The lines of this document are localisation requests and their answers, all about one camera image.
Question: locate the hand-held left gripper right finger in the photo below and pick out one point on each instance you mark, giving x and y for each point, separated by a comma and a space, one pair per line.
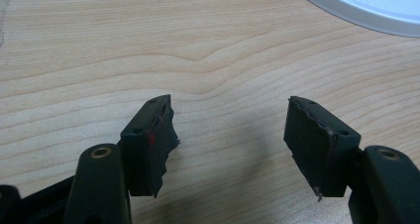
330, 151

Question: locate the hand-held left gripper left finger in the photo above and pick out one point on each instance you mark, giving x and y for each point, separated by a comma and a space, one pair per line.
142, 151

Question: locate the white round plate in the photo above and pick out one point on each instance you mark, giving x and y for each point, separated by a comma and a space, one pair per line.
369, 2

